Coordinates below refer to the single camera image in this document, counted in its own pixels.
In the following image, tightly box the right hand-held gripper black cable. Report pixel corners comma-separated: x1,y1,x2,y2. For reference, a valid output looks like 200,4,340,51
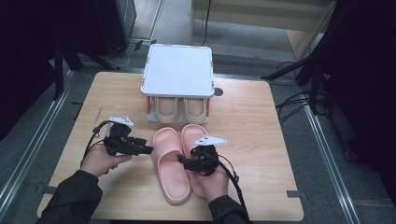
218,153,252,224

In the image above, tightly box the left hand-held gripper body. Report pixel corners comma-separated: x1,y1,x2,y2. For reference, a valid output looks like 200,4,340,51
102,116,139,157

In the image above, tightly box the person's right hand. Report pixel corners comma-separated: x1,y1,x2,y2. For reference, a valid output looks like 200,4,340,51
190,168,231,205

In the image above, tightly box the black hanging cable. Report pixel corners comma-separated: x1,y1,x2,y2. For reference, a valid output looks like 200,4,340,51
200,0,213,48

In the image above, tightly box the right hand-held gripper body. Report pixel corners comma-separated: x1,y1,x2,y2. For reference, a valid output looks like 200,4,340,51
190,134,228,177

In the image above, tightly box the bundle of black floor cables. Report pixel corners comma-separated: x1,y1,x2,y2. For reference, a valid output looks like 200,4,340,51
275,60,312,124

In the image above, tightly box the cream perforated clog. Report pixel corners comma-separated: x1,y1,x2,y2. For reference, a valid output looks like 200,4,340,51
181,96,209,125
154,96,181,124

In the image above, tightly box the light wooden cabinet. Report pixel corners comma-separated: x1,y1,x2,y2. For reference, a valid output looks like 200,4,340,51
190,0,339,62

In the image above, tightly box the person's left hand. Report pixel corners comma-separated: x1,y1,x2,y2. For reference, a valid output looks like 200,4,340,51
79,143,134,179

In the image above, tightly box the white two-tier shoe rack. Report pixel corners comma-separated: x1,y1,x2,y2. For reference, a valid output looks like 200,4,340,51
140,43,216,125

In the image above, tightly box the white floor cable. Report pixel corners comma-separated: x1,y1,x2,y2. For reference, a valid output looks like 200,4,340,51
106,45,132,68

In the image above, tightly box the black metal stand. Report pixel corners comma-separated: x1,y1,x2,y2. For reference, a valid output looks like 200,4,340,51
261,46,337,116
52,40,120,101

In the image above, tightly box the pink slide slipper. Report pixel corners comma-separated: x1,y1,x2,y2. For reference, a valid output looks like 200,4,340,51
180,123,219,200
151,126,192,206

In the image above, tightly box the metal floor rail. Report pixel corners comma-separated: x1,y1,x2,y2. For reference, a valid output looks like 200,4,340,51
0,71,76,216
303,104,362,224

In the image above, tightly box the grey tape strip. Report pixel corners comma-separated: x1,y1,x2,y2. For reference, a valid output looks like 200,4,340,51
35,185,59,196
286,189,309,201

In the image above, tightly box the dark cabinet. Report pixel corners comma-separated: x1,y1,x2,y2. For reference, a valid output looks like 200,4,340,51
92,0,138,57

